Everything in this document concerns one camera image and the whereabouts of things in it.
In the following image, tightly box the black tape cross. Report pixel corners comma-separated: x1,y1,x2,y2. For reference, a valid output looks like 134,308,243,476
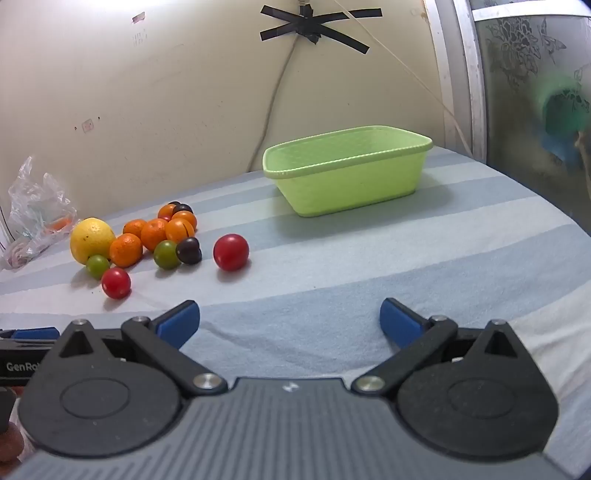
259,4,384,55

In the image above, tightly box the small red plum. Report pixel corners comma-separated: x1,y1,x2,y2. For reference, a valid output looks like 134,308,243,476
102,268,132,300

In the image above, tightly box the green and blue blurred item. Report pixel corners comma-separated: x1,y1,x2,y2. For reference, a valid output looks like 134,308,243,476
531,76,591,171

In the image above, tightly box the grey wall cable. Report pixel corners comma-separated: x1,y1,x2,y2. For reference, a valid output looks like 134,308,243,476
247,34,305,172

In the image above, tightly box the yellow lemon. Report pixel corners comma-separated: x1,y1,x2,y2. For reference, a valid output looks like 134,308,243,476
70,217,116,266

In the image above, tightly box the striped blue bed sheet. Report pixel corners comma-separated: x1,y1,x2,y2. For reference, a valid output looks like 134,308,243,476
0,145,591,480

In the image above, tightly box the light green plastic basket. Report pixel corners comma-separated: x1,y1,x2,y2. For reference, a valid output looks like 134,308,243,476
262,124,434,219

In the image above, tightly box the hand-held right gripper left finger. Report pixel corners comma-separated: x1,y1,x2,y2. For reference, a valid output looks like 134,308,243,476
53,300,227,398

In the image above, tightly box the person's left hand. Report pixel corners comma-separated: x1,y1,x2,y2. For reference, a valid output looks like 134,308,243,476
0,425,25,464

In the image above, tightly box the frosted flower pattern glass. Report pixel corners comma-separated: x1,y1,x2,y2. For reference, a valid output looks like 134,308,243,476
471,0,591,222

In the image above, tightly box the green plum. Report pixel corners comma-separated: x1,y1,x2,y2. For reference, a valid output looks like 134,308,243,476
154,240,182,271
86,255,112,280

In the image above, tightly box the white door frame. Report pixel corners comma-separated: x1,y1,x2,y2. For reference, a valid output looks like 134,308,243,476
422,0,490,164

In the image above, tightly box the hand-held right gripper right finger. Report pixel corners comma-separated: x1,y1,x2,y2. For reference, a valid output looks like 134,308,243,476
353,298,527,398

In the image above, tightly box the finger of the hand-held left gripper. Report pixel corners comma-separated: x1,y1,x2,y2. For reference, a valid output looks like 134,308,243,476
0,327,61,350

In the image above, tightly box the large red plum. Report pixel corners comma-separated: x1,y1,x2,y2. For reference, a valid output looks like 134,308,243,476
213,233,250,271

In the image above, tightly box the thin white cord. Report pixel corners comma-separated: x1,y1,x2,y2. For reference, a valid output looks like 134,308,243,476
332,0,474,158

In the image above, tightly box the clear plastic bag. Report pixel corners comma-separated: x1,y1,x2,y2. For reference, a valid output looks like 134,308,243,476
0,156,78,272

